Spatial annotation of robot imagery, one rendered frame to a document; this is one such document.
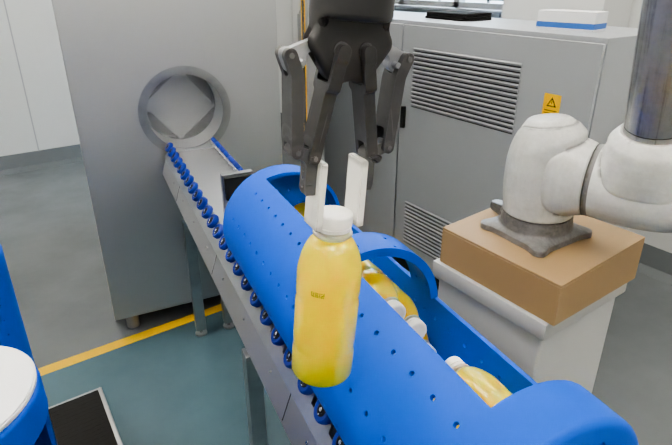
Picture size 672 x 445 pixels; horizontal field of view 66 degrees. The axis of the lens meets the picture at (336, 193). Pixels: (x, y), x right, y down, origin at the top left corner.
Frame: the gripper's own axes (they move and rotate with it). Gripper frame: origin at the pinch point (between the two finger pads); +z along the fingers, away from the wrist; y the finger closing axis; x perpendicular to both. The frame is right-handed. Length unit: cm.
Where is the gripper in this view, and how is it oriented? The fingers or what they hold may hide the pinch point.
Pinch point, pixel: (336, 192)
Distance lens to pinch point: 51.5
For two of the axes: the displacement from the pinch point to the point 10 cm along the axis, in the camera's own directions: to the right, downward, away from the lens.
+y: -8.9, 0.9, -4.4
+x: 4.4, 3.4, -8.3
